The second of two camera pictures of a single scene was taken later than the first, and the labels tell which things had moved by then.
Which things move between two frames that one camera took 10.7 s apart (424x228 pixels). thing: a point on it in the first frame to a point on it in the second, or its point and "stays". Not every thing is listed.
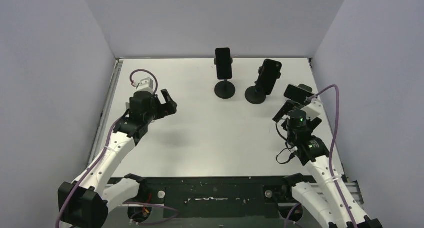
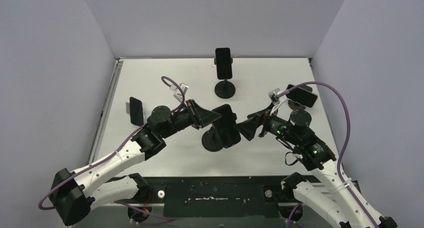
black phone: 298,94 stays
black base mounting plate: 218,197 stays
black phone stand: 224,89 stays
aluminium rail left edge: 117,69 stays
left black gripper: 169,109 to 200,117
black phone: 270,71 to 227,125
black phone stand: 253,95 to 211,140
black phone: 223,63 stays
